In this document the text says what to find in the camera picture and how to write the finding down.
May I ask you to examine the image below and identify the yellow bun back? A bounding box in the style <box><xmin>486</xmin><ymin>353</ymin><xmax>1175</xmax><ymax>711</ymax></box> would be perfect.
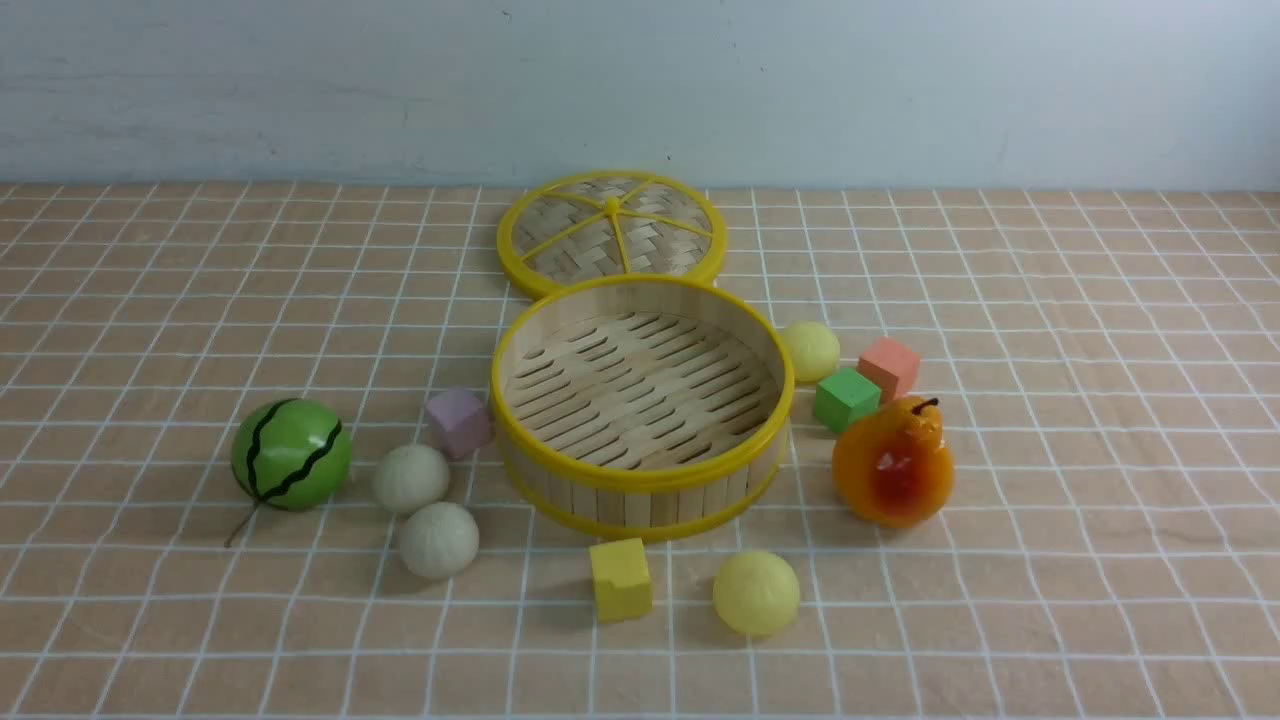
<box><xmin>780</xmin><ymin>322</ymin><xmax>841</xmax><ymax>384</ymax></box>

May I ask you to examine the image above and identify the yellow bun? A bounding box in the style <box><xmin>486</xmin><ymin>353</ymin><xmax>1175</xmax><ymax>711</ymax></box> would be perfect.
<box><xmin>780</xmin><ymin>322</ymin><xmax>841</xmax><ymax>384</ymax></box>
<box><xmin>712</xmin><ymin>550</ymin><xmax>801</xmax><ymax>637</ymax></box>

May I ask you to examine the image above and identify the white bun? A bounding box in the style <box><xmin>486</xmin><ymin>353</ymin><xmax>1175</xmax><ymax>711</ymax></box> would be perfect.
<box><xmin>371</xmin><ymin>443</ymin><xmax>451</xmax><ymax>514</ymax></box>
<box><xmin>397</xmin><ymin>502</ymin><xmax>480</xmax><ymax>582</ymax></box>

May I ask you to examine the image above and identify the yellow bun front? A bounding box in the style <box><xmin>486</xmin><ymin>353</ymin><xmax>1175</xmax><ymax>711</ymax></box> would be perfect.
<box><xmin>712</xmin><ymin>550</ymin><xmax>801</xmax><ymax>637</ymax></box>

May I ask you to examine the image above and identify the bamboo steamer tray yellow rim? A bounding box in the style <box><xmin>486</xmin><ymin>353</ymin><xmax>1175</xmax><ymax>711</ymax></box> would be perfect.
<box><xmin>490</xmin><ymin>275</ymin><xmax>796</xmax><ymax>542</ymax></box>

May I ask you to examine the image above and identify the bamboo steamer lid yellow rim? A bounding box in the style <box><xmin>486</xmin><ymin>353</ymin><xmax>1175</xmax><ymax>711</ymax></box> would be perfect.
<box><xmin>495</xmin><ymin>170</ymin><xmax>730</xmax><ymax>299</ymax></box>

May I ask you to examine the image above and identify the pink wooden cube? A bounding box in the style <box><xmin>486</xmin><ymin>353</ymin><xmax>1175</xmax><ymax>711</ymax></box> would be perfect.
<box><xmin>425</xmin><ymin>388</ymin><xmax>494</xmax><ymax>461</ymax></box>

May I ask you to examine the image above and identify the green wooden cube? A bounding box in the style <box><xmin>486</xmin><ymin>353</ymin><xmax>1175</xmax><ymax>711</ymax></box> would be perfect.
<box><xmin>813</xmin><ymin>366</ymin><xmax>882</xmax><ymax>436</ymax></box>

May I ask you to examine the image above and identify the yellow wooden block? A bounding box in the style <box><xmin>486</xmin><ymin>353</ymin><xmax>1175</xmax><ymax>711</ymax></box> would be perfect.
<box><xmin>588</xmin><ymin>538</ymin><xmax>653</xmax><ymax>623</ymax></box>

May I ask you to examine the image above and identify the salmon wooden cube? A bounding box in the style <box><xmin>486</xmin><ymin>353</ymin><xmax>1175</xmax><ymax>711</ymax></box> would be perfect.
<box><xmin>856</xmin><ymin>336</ymin><xmax>922</xmax><ymax>405</ymax></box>

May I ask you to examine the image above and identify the orange toy pear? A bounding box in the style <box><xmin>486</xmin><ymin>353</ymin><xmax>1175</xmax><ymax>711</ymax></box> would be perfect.
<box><xmin>831</xmin><ymin>396</ymin><xmax>956</xmax><ymax>530</ymax></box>

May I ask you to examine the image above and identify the green toy watermelon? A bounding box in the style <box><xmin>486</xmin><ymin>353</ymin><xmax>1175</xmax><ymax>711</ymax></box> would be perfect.
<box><xmin>224</xmin><ymin>397</ymin><xmax>352</xmax><ymax>548</ymax></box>

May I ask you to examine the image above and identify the checkered orange tablecloth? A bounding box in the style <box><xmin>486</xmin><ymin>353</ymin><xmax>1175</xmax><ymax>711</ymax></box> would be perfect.
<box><xmin>1</xmin><ymin>183</ymin><xmax>1279</xmax><ymax>719</ymax></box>

